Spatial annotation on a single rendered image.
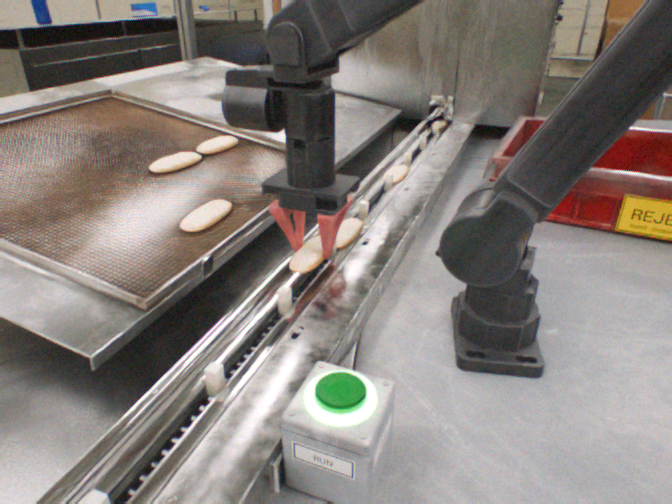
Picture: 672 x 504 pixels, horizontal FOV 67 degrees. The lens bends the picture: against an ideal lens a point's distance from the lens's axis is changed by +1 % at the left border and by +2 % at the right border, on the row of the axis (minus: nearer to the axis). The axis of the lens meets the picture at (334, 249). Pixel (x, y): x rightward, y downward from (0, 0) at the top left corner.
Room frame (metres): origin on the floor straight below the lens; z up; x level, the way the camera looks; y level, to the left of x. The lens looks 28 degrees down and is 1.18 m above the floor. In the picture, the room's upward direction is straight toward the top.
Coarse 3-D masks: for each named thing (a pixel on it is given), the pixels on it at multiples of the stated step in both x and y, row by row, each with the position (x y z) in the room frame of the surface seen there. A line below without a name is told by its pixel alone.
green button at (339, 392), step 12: (336, 372) 0.30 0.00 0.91; (348, 372) 0.30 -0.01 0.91; (324, 384) 0.29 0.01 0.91; (336, 384) 0.29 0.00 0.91; (348, 384) 0.29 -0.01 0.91; (360, 384) 0.29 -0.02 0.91; (324, 396) 0.28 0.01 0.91; (336, 396) 0.28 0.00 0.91; (348, 396) 0.28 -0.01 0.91; (360, 396) 0.28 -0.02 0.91; (324, 408) 0.27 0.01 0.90; (336, 408) 0.27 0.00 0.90; (348, 408) 0.27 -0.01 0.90; (360, 408) 0.27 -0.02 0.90
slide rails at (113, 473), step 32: (416, 160) 1.01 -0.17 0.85; (256, 320) 0.45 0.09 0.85; (288, 320) 0.45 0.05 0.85; (224, 352) 0.40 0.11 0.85; (256, 352) 0.40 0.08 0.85; (192, 384) 0.35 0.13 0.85; (160, 416) 0.31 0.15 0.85; (128, 448) 0.28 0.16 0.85; (96, 480) 0.25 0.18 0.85; (160, 480) 0.25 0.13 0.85
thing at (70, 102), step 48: (96, 96) 1.02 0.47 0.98; (0, 144) 0.74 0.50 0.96; (48, 144) 0.77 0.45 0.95; (96, 144) 0.80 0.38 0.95; (192, 144) 0.87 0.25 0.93; (48, 192) 0.62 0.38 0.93; (96, 192) 0.64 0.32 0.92; (144, 192) 0.66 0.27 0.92; (192, 192) 0.68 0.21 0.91; (240, 192) 0.71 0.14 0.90; (0, 240) 0.48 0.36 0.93; (192, 240) 0.56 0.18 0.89; (96, 288) 0.44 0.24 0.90; (144, 288) 0.45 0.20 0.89
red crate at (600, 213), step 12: (492, 180) 0.81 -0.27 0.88; (564, 204) 0.76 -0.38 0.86; (576, 204) 0.75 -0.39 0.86; (588, 204) 0.75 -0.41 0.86; (600, 204) 0.74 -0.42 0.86; (612, 204) 0.73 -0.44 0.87; (552, 216) 0.76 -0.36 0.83; (564, 216) 0.76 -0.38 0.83; (576, 216) 0.75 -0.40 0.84; (588, 216) 0.75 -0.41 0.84; (600, 216) 0.74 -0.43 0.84; (612, 216) 0.73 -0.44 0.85; (588, 228) 0.74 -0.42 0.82; (600, 228) 0.73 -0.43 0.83; (612, 228) 0.72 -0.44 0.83; (660, 240) 0.70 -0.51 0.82
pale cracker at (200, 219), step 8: (216, 200) 0.65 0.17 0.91; (224, 200) 0.66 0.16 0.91; (200, 208) 0.62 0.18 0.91; (208, 208) 0.62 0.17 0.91; (216, 208) 0.63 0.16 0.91; (224, 208) 0.63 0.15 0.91; (192, 216) 0.60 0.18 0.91; (200, 216) 0.60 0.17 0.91; (208, 216) 0.60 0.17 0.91; (216, 216) 0.61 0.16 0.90; (224, 216) 0.62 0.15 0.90; (184, 224) 0.58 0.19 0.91; (192, 224) 0.58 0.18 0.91; (200, 224) 0.58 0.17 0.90; (208, 224) 0.59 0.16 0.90; (192, 232) 0.57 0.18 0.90
